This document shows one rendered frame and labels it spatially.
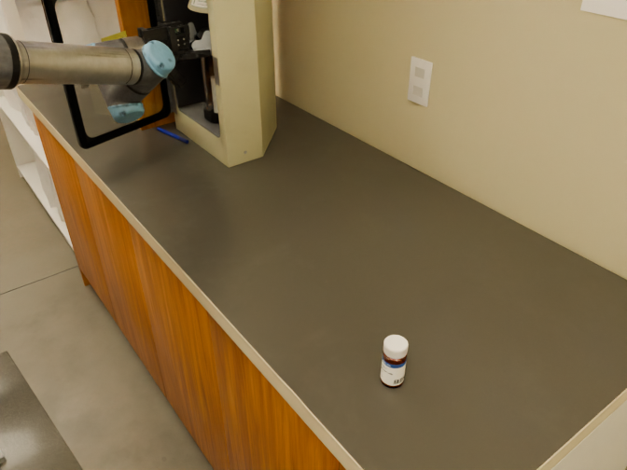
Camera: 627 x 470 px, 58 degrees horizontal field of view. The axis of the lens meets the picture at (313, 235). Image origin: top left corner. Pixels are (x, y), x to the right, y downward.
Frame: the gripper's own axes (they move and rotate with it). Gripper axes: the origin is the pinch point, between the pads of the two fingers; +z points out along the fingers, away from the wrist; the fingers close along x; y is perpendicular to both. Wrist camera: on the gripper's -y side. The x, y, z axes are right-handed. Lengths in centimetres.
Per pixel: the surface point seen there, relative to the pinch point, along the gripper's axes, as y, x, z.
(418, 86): -8, -40, 35
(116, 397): -122, 15, -47
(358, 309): -28, -78, -16
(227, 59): 0.6, -14.1, -4.6
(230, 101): -10.0, -14.0, -4.7
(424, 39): 4, -40, 36
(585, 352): -28, -109, 8
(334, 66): -11.9, -5.1, 36.0
